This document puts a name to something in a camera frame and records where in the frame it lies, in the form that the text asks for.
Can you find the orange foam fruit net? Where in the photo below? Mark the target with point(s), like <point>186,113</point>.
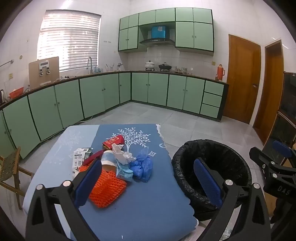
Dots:
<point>108,187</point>

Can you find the blue plastic glove bundle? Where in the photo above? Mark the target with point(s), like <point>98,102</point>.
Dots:
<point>143,166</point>

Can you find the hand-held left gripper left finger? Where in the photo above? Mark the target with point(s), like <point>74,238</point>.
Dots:
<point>89,183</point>

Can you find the light blue tissue packet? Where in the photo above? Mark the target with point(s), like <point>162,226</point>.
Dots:
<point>123,172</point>

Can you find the black wok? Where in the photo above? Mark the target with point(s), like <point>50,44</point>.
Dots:
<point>165,67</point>

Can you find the metal towel rail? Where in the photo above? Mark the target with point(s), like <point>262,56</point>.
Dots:
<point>9,62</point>

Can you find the dark red scouring pad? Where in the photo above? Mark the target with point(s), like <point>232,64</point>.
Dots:
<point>92,157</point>

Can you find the black range hood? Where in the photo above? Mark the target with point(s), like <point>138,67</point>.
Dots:
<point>157,42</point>

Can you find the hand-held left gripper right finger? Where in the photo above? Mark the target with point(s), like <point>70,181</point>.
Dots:
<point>208,180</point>

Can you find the brown cardboard box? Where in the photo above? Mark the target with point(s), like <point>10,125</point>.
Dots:
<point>34,76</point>

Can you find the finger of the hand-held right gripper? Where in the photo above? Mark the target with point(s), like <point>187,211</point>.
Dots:
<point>282,149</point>
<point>261,158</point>

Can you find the group of glass jars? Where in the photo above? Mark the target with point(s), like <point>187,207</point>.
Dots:
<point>182,70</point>

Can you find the white window blind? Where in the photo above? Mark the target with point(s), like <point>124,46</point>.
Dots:
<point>69,41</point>

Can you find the dark glass cabinet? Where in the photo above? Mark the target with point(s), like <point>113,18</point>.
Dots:
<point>286,111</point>

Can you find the black-bagged trash bin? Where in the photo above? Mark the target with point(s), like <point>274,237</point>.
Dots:
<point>185,166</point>

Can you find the green wall cabinet unit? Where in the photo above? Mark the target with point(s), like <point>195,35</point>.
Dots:
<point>203,34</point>

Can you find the green base cabinet unit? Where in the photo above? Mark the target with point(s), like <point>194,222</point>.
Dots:
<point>69,102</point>

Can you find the metal faucet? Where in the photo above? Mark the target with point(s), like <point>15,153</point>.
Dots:
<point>91,68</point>

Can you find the white green snack wrapper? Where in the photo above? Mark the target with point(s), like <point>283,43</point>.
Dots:
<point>78,157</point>

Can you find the red thermos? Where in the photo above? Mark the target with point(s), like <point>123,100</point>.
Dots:
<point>220,73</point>

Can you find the red plastic basin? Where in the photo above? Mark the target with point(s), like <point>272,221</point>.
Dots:
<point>16,92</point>

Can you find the red paper cup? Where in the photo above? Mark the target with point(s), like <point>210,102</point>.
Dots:
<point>113,141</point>

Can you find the plain wooden door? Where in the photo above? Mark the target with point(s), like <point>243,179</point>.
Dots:
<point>272,92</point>

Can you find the tan cardboard box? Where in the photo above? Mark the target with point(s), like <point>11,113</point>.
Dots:
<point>270,204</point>

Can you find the white cooking pot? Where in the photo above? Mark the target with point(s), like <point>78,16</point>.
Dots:
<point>149,65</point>

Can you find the blue tree-print table mat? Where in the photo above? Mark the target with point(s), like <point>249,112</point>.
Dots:
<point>150,197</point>

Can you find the white tissue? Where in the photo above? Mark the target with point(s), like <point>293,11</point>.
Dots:
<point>121,154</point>

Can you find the wooden chair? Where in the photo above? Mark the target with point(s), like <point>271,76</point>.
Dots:
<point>9,166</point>

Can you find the utensil holder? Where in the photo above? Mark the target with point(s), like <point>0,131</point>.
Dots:
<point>110,68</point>

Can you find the blue white paper cup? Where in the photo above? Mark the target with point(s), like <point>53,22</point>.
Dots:
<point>107,157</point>

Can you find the light blue tablecloth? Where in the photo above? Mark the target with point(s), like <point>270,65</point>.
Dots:
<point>53,162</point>

